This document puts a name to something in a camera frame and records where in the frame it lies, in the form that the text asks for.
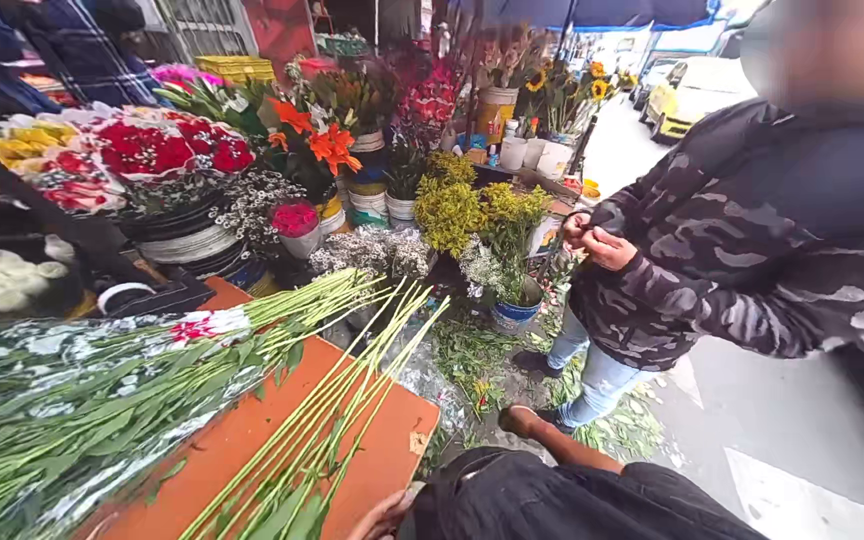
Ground person's right hand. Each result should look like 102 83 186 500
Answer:
498 405 547 441

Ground person's left hand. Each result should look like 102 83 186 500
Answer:
346 488 420 540

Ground person's right forearm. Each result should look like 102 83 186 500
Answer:
534 421 625 475

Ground pile of cut green leaves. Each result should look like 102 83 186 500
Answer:
430 315 521 418

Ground clear plastic wrap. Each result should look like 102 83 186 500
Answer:
375 324 474 435

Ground person's body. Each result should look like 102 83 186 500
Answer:
397 445 771 540

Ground bunch of bare green stems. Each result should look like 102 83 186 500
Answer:
178 277 451 540

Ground blue white bucket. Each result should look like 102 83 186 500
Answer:
490 274 546 336

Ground pile of fallen leaves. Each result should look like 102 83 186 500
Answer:
540 330 670 460

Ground bunch of fine white flowers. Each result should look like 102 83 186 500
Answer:
459 236 508 299

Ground orange board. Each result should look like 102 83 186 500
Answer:
87 276 441 540

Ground bunch of small white daisies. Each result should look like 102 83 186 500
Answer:
309 225 432 283

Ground bunch of yellow filler flowers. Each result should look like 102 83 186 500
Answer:
413 150 552 259

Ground white paint bucket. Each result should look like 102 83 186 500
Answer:
384 192 419 231

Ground white bucket green print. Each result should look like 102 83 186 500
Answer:
347 182 390 230

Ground white plastic bucket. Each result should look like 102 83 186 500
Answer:
536 141 575 181

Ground pink rose bouquet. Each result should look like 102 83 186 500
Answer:
270 198 324 261

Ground yellow white bucket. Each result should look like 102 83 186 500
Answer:
475 86 520 146

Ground pile of wrapped leafy flowers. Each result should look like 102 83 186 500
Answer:
0 268 388 540

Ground bunch of small white flowers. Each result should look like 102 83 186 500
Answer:
209 170 307 260

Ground stack of black white buckets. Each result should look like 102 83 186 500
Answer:
118 196 268 297

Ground bunch of pink red flowers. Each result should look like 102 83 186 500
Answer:
397 60 464 147

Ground orange lilies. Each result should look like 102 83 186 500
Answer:
267 97 363 177

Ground sunflowers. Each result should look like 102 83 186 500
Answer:
525 60 616 136

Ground bunch of reddish green foliage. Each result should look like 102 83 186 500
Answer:
309 67 401 136

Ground yellow car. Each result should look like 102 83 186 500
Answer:
639 56 759 145

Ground dark blue umbrella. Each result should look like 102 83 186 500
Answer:
469 0 723 33

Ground pile of rose bouquets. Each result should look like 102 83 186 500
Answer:
0 102 257 219

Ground yellow plastic crate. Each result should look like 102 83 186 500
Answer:
193 54 276 85

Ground bunch of cream white roses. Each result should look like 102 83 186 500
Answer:
0 234 77 315

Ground magenta flowers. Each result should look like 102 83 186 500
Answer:
150 63 225 90

